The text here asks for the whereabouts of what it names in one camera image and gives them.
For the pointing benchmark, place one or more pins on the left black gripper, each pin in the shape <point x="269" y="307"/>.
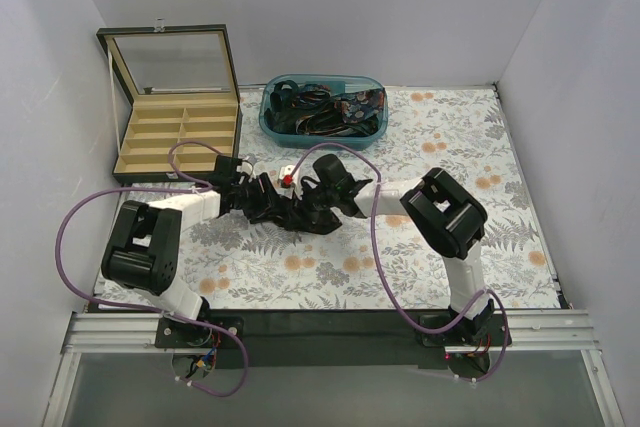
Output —
<point x="265" y="198"/>

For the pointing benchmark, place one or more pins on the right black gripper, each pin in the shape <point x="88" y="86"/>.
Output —
<point x="310" y="204"/>

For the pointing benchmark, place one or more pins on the black gold floral tie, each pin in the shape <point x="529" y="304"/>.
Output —
<point x="292" y="215"/>

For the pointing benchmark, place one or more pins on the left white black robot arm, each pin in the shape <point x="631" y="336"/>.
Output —
<point x="143" y="249"/>

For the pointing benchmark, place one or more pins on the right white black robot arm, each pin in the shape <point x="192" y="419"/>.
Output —
<point x="448" y="217"/>

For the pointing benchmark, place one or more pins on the pile of dark ties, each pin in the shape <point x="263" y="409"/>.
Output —
<point x="308" y="111"/>

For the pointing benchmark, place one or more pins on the blue floral tie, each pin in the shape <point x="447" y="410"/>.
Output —
<point x="360" y="106"/>

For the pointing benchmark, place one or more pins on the teal plastic bin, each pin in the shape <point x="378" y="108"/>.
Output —
<point x="338" y="84"/>

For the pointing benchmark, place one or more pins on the black compartment display box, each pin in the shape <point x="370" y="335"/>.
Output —
<point x="181" y="85"/>

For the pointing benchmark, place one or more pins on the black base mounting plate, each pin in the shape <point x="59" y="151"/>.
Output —
<point x="337" y="338"/>

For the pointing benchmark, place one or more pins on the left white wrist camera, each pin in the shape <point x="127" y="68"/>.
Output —
<point x="246" y="166"/>

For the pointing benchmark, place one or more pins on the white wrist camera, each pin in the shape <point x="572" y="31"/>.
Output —
<point x="246" y="166"/>
<point x="288" y="179"/>

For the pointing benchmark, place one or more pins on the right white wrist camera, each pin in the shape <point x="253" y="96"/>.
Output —
<point x="288" y="179"/>

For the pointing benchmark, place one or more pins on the aluminium frame rail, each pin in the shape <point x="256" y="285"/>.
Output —
<point x="551" y="374"/>

